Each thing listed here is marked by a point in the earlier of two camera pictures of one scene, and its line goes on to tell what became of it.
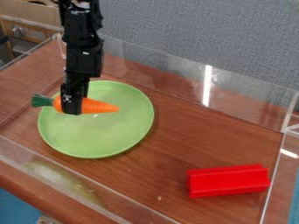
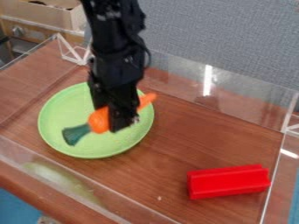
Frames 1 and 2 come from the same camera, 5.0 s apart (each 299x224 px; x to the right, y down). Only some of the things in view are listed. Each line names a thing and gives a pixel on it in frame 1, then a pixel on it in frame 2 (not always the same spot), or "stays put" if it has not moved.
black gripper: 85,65 → 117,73
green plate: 101,134 stays put
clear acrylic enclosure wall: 181,143 stays put
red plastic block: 228,179 stays put
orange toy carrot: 90,106 → 99,121
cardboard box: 33,11 stays put
